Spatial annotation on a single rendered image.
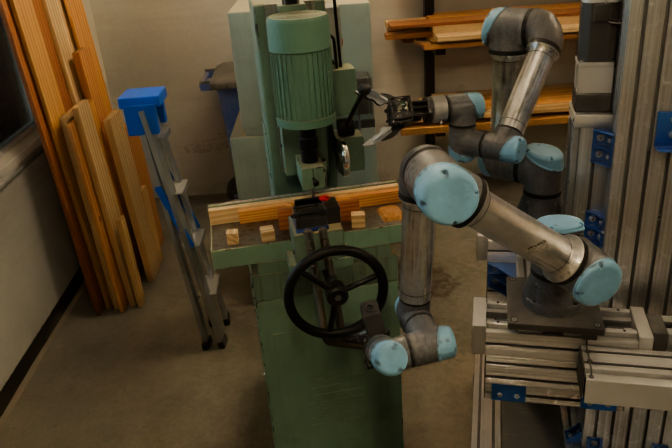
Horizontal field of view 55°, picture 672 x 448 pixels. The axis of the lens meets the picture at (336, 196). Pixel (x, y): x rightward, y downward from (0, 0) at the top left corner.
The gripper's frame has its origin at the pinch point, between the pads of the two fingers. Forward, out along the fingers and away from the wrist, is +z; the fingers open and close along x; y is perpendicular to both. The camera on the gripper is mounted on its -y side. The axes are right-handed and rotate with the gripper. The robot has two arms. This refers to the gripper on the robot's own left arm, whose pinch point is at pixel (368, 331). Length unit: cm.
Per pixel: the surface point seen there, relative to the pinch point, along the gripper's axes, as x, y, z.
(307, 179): -6.7, -45.4, 15.3
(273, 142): -14, -61, 33
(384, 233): 12.2, -25.0, 13.6
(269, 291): -24.4, -15.2, 18.3
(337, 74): 10, -77, 23
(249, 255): -27.7, -26.8, 12.0
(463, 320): 57, 21, 120
